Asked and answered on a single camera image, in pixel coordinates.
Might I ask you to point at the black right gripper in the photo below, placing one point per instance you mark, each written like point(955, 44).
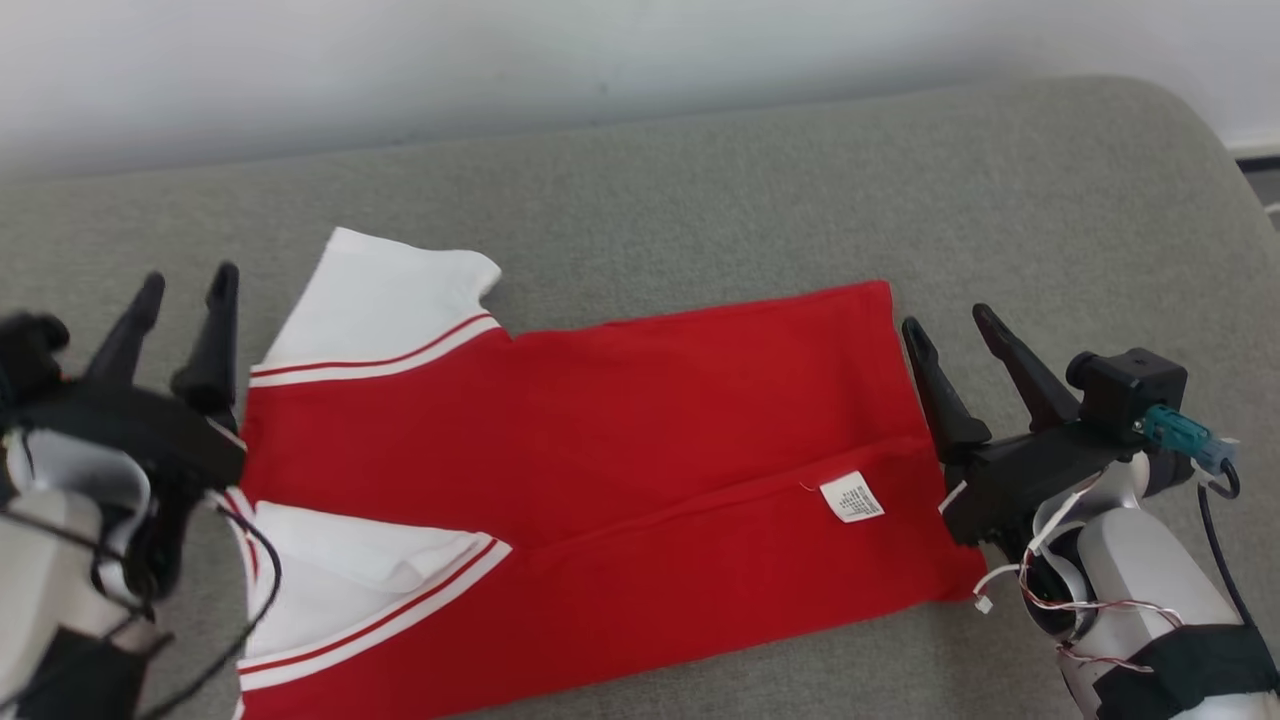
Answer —
point(1010, 480)

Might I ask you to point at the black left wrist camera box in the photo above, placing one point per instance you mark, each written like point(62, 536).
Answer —
point(30, 355)

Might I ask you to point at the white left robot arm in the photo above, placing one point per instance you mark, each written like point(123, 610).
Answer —
point(40, 560)

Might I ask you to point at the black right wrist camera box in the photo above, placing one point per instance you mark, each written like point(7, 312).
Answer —
point(1135, 390)

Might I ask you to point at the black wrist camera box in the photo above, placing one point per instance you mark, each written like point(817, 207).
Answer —
point(1135, 390)
point(30, 355)

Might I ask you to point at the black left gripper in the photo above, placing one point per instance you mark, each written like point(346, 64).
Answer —
point(130, 425)

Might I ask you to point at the red white basketball jersey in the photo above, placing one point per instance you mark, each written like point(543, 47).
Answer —
point(650, 400)

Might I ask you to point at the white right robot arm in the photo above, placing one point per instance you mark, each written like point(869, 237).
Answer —
point(1140, 560)

